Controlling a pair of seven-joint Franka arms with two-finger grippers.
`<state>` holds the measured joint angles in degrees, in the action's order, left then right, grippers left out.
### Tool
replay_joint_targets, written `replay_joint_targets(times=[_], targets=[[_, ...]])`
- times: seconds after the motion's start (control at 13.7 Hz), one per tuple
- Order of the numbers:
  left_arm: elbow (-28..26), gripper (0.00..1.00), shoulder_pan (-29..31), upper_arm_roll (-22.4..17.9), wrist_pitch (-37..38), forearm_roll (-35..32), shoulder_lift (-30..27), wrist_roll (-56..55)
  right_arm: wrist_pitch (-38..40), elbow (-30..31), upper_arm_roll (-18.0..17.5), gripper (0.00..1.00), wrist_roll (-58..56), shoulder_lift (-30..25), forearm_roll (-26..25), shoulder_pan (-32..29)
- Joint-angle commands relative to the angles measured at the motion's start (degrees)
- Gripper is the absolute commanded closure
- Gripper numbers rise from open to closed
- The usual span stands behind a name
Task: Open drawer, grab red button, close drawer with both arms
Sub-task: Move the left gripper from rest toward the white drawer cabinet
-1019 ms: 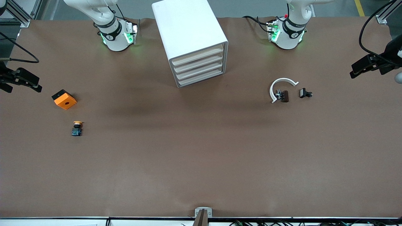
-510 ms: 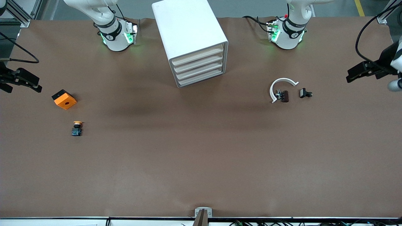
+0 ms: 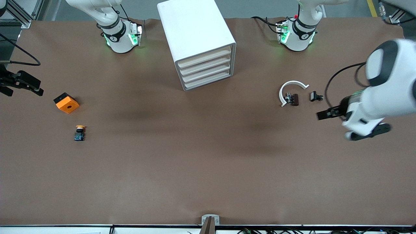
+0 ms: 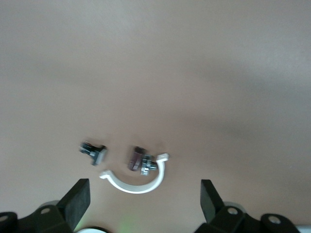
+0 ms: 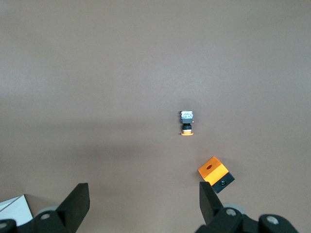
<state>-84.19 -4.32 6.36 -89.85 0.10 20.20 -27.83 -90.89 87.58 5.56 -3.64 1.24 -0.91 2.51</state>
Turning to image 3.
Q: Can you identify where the white drawer cabinet housing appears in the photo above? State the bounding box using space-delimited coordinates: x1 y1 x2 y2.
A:
157 0 237 92

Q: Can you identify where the white curved plastic piece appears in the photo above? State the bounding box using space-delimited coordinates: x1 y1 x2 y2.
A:
279 80 310 108

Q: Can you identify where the brown table mat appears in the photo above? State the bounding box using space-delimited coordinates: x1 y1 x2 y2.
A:
0 16 416 227

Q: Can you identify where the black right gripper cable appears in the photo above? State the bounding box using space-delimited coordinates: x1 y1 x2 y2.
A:
0 32 42 66

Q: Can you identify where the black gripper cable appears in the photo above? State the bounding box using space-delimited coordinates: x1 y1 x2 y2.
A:
324 61 370 108
0 32 42 66

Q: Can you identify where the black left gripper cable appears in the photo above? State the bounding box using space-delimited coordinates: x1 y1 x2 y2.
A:
324 61 370 108

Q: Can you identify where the orange black switch box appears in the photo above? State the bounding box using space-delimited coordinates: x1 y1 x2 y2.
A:
53 92 80 114

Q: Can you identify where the aluminium frame profile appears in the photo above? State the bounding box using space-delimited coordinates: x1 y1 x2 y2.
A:
388 9 407 25
0 0 45 29

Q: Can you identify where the yellow push button switch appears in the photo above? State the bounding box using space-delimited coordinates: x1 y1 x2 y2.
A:
74 125 87 142

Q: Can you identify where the black left arm base cable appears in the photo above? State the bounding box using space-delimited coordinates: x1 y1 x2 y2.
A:
251 15 283 35

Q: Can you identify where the black cable with connector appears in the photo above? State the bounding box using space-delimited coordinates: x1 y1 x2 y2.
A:
377 0 416 25

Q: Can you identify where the white table edge rail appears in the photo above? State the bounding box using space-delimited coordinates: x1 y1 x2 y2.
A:
0 224 416 234

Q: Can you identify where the grey metal bracket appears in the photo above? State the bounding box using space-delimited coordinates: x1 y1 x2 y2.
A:
201 214 220 226

